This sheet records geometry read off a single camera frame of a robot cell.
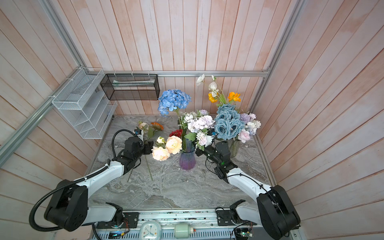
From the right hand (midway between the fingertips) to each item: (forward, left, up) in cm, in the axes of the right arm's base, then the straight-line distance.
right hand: (191, 138), depth 77 cm
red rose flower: (-1, +7, +7) cm, 9 cm away
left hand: (+3, +26, -11) cm, 29 cm away
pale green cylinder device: (-39, +3, -14) cm, 42 cm away
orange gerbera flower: (+24, +27, -18) cm, 40 cm away
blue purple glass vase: (-1, +3, -17) cm, 18 cm away
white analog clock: (-39, +19, -20) cm, 48 cm away
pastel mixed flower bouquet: (+4, -30, +5) cm, 31 cm away
